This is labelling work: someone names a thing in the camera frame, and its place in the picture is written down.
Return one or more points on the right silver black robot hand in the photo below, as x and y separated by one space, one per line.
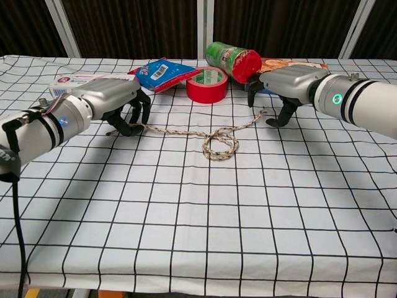
288 80

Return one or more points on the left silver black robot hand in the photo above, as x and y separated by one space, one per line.
108 93

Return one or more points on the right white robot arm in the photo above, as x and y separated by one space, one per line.
369 102

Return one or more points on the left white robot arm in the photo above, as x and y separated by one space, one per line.
40 136

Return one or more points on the orange and blue cracker box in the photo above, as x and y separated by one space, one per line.
279 63

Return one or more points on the white toothpaste box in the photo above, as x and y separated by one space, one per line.
68 82

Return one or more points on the blue snack bag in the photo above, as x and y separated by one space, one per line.
164 74

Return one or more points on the green chip can red lid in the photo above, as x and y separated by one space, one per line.
223 56

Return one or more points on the red tape roll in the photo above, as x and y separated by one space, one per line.
204 91

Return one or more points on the white black-checked tablecloth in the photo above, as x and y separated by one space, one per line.
198 217

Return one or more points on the grey metal partition post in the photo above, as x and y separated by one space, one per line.
205 28
63 31
356 31

